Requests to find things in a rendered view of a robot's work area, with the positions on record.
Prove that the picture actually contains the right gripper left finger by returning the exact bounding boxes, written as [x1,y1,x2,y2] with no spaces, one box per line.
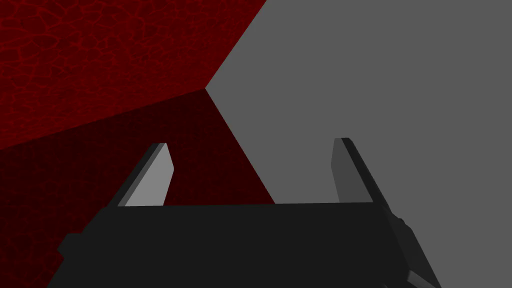
[107,142,175,208]

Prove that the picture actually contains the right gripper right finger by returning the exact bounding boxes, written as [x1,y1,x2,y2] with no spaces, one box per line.
[330,137,387,206]

